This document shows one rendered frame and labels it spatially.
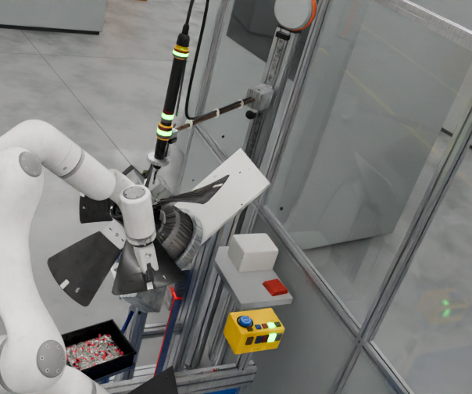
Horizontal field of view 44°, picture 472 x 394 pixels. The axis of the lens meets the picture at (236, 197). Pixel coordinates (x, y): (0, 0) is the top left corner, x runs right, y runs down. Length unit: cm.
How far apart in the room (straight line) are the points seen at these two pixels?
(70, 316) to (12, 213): 212
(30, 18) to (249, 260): 556
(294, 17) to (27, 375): 159
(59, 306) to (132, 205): 189
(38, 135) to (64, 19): 626
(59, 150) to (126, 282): 56
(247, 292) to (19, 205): 129
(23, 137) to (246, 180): 99
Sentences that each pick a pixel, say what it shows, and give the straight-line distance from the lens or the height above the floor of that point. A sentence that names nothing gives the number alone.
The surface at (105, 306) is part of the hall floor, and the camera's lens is 344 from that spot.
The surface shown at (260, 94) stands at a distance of 226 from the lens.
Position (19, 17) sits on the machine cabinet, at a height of 15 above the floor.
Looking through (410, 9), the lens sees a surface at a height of 204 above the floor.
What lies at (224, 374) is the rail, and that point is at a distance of 202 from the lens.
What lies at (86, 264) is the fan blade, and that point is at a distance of 208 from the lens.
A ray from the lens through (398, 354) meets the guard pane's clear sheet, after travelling 205.
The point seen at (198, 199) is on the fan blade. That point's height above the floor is 138.
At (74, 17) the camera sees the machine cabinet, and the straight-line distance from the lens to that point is 767.
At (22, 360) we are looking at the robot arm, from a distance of 121.
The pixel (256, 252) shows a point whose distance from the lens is 241.
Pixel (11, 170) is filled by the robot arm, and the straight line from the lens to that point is 125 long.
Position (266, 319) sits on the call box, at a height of 107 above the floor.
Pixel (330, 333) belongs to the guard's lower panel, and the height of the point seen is 88.
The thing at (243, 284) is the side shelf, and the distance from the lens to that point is 240.
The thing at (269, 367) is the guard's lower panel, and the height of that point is 43.
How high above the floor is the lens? 230
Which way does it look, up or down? 29 degrees down
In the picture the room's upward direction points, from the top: 16 degrees clockwise
